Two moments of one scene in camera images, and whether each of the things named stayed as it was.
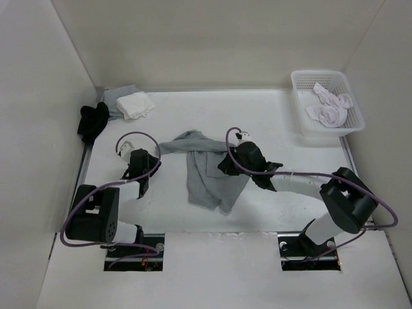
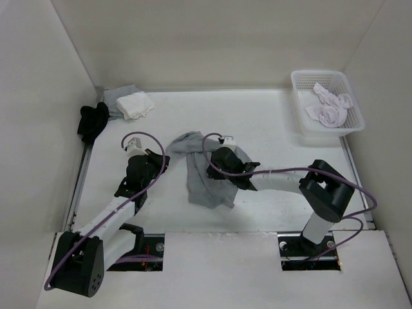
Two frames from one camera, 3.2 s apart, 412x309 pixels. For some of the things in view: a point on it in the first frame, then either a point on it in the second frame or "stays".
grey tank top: [208, 185] stays
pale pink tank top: [333, 109] stays
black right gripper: [226, 167] to [213, 173]
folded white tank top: [136, 105] stays
